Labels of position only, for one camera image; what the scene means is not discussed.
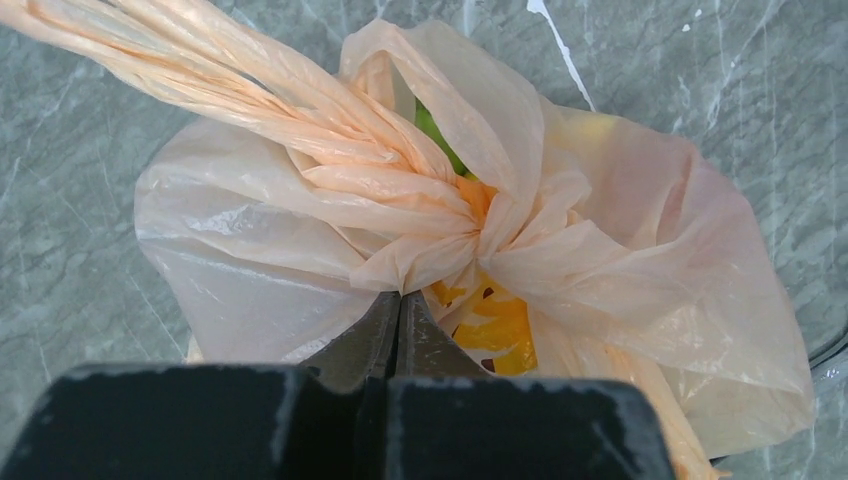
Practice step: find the green fake fruit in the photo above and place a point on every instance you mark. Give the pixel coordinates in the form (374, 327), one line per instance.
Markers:
(424, 121)

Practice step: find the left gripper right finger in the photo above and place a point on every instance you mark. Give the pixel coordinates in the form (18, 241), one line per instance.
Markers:
(426, 355)

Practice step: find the orange banana-print plastic bag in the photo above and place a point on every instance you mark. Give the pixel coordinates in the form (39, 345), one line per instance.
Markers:
(586, 246)

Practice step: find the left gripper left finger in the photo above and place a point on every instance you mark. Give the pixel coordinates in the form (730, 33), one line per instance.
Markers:
(363, 352)

